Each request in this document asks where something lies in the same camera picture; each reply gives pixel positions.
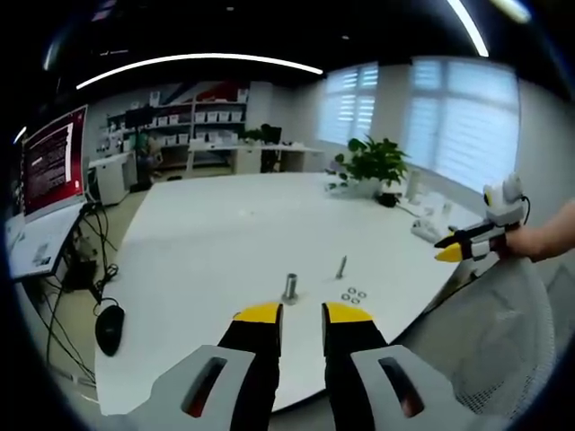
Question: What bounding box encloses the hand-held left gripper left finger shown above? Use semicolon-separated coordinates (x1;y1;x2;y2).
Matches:
134;302;285;431

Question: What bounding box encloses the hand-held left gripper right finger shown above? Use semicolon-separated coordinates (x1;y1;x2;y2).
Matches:
320;301;478;431

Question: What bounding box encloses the metal cylinder sleeve with base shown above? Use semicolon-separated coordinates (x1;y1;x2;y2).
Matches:
280;271;301;307

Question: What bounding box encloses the white power strip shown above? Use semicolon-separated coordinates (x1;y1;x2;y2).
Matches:
410;218;445;240

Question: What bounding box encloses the grey mesh office chair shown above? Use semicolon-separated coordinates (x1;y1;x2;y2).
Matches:
397;253;561;421

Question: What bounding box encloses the white bottle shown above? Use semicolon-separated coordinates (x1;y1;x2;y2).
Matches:
405;172;422;202

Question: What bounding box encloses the large window with blinds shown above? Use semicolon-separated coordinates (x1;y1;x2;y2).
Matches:
402;57;521;195

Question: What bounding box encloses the green potted plant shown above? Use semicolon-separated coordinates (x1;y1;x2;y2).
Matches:
326;133;411;199

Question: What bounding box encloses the black computer mouse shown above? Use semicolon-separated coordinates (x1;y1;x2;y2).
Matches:
94;303;127;358

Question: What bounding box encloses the short ceiling light strip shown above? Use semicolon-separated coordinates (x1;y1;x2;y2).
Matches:
447;0;491;58

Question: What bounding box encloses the small window with blinds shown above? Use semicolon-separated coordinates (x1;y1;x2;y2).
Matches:
317;62;381;145

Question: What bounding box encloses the black office chair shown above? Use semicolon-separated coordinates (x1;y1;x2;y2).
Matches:
259;124;284;174

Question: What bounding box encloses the white background desk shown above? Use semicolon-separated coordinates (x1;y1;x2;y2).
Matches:
186;142;325;175

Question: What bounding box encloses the white low cabinet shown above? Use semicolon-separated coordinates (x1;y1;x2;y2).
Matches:
86;151;137;207

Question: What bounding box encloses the white side desk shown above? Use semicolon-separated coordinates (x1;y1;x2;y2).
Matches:
3;202;89;283

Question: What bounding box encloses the white storage shelf with bins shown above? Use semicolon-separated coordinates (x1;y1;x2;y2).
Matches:
103;87;251;172

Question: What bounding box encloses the computer monitor with red screen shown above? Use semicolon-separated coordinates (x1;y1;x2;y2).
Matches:
19;104;90;224

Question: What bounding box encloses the long curved ceiling light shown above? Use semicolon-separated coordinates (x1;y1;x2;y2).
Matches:
75;52;325;91

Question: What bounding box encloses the bundle of black cables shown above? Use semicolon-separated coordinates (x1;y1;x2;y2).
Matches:
42;201;121;387

